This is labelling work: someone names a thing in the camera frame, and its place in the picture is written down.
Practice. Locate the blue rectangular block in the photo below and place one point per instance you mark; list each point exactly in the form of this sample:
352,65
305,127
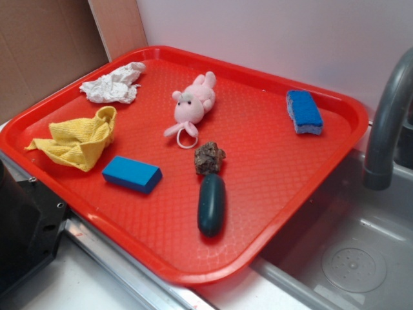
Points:
132,174

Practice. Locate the yellow cloth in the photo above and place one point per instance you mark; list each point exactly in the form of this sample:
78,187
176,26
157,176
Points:
80,142

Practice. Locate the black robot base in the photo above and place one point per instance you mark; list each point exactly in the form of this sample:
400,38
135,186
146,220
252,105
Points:
32,220

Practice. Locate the brown rock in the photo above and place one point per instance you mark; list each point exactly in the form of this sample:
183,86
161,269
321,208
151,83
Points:
208,158

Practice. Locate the red plastic tray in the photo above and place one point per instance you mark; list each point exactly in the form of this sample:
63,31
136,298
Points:
269,170

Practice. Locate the dark green oval object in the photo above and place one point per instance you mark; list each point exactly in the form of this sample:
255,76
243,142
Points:
211,205

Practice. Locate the pink plush bunny toy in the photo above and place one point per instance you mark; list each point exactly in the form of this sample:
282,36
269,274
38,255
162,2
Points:
192,105

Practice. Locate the blue sponge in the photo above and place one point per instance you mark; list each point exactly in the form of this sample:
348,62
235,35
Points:
304,112

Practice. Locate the crumpled white paper towel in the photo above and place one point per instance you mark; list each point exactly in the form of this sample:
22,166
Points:
117,86

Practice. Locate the grey sink basin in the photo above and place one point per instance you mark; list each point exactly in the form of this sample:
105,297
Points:
347,247

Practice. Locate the grey faucet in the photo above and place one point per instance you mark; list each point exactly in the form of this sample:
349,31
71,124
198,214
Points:
390,139

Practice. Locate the brown cardboard panel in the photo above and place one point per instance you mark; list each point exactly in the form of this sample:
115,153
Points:
47,45

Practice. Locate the metal rail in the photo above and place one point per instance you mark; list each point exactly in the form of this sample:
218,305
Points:
91,272

